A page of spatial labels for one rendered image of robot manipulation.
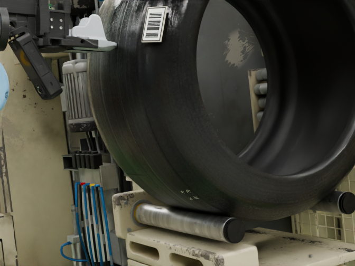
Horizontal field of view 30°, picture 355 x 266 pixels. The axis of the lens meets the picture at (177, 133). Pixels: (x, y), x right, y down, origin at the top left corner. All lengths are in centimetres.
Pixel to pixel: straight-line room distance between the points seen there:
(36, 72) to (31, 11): 10
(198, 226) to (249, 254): 11
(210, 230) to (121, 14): 42
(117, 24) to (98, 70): 10
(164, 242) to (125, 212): 17
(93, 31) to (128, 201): 46
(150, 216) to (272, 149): 34
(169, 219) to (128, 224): 16
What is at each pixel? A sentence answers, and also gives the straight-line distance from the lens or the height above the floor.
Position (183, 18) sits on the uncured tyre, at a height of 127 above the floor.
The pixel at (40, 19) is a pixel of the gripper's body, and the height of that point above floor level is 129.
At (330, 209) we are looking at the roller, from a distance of 137.
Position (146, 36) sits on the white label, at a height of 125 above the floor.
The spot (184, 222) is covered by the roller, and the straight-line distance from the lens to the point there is 128.
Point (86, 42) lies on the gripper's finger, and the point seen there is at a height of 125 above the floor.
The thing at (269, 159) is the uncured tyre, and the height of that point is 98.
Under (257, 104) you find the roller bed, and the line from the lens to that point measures 182.
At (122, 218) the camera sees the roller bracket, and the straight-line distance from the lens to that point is 145.
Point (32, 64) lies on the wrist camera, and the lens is 109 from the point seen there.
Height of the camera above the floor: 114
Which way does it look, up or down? 3 degrees down
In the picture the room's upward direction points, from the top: 6 degrees counter-clockwise
